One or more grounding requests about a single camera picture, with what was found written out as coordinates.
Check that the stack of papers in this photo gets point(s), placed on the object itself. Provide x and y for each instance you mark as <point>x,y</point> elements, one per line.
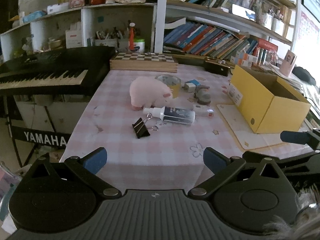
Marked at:
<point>309,91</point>

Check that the yellow tape roll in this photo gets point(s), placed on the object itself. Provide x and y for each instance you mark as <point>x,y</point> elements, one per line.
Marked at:
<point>173,82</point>

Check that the dark brown wooden box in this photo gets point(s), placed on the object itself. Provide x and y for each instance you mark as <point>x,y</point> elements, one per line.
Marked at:
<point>217,66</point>

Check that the black binder clip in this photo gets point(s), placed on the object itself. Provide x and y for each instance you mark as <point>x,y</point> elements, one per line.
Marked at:
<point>140,128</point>

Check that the white desk mat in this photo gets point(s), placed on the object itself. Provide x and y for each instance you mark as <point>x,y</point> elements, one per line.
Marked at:
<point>232,131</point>

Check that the white blue spray bottle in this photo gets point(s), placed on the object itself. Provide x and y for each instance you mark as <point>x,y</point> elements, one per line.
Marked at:
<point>172,114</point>

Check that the orange blue medicine boxes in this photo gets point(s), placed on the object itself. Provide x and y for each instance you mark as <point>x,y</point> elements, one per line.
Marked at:
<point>243,59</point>

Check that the white power adapter plug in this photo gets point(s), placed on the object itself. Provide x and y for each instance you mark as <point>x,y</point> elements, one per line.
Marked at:
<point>189,87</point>

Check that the small white staples box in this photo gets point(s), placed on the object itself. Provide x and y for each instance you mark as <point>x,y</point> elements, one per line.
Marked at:
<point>203,111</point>

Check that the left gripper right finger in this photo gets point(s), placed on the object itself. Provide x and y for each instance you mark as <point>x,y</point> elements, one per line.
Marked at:
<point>224,170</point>

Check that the white green lid jar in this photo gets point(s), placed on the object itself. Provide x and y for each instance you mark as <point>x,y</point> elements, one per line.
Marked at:
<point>139,45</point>

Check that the red boxed book set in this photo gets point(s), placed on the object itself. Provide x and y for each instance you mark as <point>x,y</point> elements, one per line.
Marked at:
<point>267,52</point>

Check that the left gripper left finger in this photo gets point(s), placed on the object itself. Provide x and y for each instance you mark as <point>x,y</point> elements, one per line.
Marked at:
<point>86,169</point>

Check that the white bookshelf unit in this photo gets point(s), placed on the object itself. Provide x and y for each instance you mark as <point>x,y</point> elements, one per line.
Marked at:
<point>85,23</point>

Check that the yellow cardboard box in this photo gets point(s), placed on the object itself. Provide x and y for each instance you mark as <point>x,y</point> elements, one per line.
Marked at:
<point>267,102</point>

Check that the orange bottle white cap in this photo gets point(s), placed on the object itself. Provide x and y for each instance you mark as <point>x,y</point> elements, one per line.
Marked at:
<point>131,36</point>

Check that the wooden chessboard box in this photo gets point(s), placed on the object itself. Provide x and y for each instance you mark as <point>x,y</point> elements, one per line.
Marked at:
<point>152,62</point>

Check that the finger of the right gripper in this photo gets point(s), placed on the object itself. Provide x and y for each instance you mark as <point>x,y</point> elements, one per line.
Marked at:
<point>310,138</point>

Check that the black Yamaha keyboard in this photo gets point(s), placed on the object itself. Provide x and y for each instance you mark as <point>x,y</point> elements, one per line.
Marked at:
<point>76,71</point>

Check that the pink plush pig toy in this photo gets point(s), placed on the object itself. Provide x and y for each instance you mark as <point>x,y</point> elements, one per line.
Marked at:
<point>146,92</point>

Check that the row of leaning books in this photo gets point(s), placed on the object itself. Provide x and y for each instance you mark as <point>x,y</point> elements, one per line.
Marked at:
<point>201,39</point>

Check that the black cushion object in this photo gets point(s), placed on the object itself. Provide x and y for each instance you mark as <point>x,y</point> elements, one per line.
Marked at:
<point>304,75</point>

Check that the blue object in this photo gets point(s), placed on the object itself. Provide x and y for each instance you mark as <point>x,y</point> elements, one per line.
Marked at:
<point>195,82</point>

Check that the pink checkered tablecloth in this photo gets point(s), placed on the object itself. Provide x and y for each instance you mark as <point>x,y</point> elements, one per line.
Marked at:
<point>169,158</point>

